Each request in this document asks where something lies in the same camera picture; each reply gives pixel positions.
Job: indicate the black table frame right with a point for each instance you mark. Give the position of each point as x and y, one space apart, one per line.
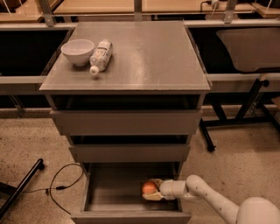
252 100

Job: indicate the grey chair seat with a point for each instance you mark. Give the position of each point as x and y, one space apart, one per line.
252 49

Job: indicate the white ceramic bowl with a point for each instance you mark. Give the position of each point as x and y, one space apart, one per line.
78 51

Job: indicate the orange fruit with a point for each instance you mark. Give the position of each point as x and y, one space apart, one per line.
149 187

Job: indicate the black stand leg left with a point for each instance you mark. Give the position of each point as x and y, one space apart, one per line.
12 192

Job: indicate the grey middle drawer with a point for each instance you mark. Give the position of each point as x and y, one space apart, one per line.
109 153

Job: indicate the clear plastic water bottle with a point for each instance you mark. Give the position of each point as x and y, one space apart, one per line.
101 57

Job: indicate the grey drawer cabinet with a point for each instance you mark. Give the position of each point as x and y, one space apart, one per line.
153 68

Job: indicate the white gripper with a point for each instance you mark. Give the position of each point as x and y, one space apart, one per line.
166 189

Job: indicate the grey top drawer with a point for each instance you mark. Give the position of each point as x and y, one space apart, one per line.
126 122

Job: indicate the grey open bottom drawer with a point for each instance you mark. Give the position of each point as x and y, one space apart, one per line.
113 195

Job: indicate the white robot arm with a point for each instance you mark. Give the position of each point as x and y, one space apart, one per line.
254 210

